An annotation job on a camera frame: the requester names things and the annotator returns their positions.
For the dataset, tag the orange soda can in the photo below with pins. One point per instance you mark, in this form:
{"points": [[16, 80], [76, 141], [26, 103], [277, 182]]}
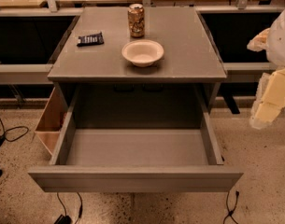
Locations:
{"points": [[136, 20]]}

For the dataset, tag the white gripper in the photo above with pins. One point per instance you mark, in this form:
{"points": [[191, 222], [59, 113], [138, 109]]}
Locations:
{"points": [[280, 42]]}

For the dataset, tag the grey cabinet with top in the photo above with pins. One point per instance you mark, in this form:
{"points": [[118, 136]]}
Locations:
{"points": [[166, 79]]}

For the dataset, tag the white paper bowl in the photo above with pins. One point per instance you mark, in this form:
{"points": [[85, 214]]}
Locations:
{"points": [[142, 53]]}

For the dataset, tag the wooden side box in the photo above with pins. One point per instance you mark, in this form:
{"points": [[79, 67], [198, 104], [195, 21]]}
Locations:
{"points": [[51, 121]]}

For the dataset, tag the open grey top drawer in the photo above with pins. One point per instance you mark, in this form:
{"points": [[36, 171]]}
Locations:
{"points": [[139, 138]]}

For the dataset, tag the dark snack bar wrapper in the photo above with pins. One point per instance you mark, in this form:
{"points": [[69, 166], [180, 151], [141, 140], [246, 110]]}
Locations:
{"points": [[90, 40]]}

